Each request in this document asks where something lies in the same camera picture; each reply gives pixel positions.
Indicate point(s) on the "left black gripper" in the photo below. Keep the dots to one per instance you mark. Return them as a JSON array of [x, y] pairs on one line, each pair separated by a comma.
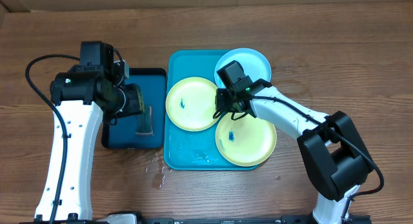
[[136, 105]]

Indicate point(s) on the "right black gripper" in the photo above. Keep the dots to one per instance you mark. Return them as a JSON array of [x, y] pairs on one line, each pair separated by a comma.
[[222, 103]]

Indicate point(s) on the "green and orange sponge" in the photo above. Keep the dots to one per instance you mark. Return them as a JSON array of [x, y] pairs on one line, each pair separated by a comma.
[[144, 122]]

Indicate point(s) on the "yellow plate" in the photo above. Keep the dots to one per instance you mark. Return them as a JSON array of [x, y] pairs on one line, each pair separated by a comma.
[[246, 142], [190, 104]]

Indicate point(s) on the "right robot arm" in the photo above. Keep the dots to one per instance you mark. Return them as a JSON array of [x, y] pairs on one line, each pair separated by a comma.
[[336, 159]]

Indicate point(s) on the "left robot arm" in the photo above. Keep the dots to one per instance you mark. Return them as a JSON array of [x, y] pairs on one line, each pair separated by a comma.
[[92, 92]]

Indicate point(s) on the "black water tray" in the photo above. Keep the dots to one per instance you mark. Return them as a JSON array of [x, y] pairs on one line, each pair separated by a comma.
[[152, 82]]

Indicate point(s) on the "teal plastic tray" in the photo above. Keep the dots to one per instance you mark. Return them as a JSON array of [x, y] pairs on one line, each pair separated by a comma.
[[185, 150]]

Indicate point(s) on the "light blue plate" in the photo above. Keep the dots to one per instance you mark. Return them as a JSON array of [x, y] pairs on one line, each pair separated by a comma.
[[254, 64]]

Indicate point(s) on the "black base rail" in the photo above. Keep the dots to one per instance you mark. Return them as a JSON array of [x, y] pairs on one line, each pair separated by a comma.
[[285, 219]]

